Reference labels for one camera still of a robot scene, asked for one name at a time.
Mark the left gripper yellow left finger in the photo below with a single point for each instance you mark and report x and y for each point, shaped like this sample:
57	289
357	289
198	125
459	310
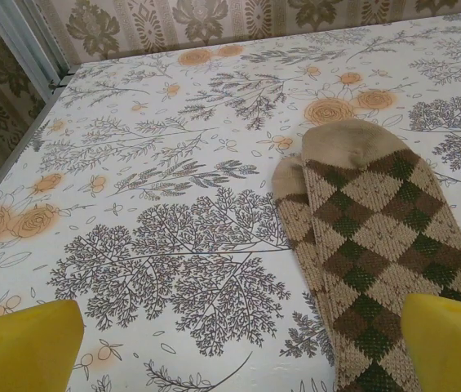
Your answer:
22	351

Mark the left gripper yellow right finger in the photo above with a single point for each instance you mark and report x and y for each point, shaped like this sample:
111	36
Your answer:
450	347

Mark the beige green brown argyle sock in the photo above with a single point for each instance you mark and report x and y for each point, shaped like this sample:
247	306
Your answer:
291	212
377	228

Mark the aluminium table side rail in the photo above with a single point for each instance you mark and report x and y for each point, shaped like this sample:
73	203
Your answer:
10	157

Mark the aluminium frame post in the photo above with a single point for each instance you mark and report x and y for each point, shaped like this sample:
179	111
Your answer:
22	36

